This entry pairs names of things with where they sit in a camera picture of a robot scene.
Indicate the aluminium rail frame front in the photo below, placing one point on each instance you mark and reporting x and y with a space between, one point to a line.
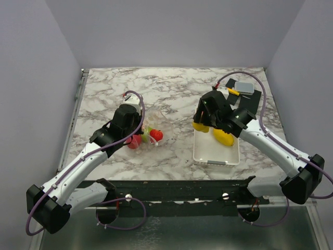
106 217

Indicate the red toy apple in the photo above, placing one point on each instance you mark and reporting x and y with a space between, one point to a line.
134 142

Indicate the white perforated plastic basket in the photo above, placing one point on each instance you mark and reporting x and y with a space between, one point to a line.
207 150

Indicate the yellow toy mango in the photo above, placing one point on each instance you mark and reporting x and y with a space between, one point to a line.
223 137

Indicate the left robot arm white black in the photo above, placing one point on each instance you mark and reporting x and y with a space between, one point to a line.
53 203

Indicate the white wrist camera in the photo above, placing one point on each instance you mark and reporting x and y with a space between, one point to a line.
223 90
132 99

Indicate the yellow toy lemon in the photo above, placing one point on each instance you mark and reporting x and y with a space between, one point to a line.
200 127

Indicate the black foam block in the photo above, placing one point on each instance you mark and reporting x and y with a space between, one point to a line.
250 102
232 99

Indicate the black foam block right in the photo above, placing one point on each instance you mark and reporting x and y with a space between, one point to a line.
250 102

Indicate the small red toy fruit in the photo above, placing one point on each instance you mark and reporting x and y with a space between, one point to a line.
157 135

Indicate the aluminium rail left edge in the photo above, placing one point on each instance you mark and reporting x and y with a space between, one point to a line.
78 99

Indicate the clear zip top bag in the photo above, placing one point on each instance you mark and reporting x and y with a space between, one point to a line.
155 119

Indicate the black foam block left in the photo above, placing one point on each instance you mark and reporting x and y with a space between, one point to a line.
232 99

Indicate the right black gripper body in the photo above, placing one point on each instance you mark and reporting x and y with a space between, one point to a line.
215 121

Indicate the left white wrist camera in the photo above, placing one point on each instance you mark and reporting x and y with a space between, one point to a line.
132 99

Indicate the grey lidded plastic box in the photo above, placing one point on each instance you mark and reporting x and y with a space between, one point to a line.
244 88

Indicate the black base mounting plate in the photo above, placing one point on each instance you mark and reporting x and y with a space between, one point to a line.
181 198

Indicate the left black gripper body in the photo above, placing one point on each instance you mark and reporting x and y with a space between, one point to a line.
136 127

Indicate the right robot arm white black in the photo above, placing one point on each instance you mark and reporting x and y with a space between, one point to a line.
302 172

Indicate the light green toy apple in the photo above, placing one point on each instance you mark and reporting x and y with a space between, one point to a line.
146 134

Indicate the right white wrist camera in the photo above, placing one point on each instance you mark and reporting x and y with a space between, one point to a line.
223 90

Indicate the yellow handled knife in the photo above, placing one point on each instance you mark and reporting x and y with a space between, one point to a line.
236 93

